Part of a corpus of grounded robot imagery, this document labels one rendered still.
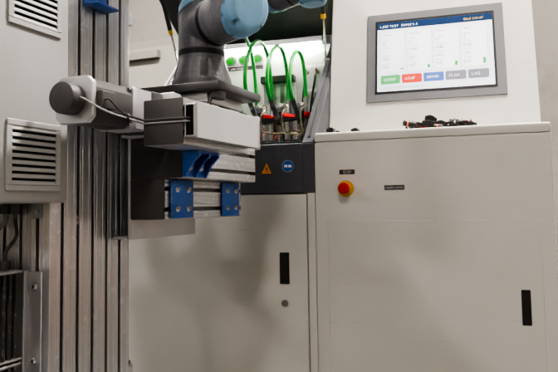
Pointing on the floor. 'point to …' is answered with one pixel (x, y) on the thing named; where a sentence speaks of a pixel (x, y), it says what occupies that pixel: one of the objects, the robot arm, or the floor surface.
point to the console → (436, 210)
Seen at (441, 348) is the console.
